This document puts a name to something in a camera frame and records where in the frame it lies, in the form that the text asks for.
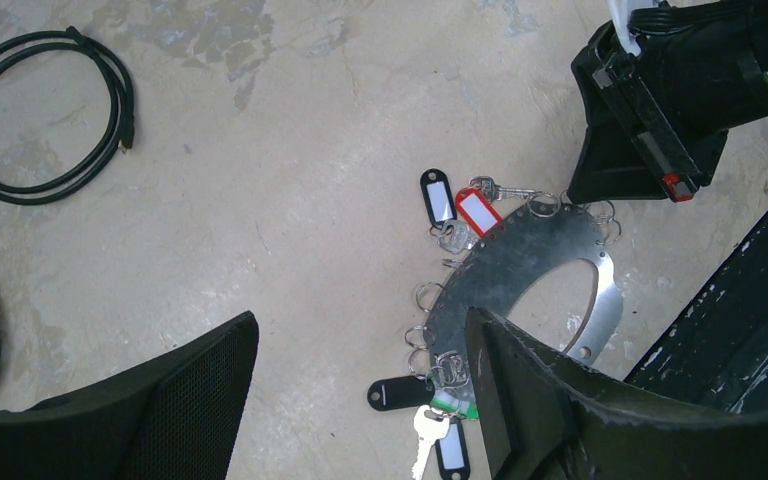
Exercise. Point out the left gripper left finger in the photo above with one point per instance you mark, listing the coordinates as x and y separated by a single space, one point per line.
174 417

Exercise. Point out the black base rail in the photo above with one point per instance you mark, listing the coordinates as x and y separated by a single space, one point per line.
715 354

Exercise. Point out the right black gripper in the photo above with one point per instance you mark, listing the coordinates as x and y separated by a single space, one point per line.
657 124

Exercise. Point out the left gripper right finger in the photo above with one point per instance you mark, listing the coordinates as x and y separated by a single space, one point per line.
545 415

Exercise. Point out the key with black tag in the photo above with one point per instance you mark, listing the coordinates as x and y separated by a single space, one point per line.
452 235

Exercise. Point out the key with green tag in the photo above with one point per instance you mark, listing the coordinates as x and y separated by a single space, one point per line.
431 423

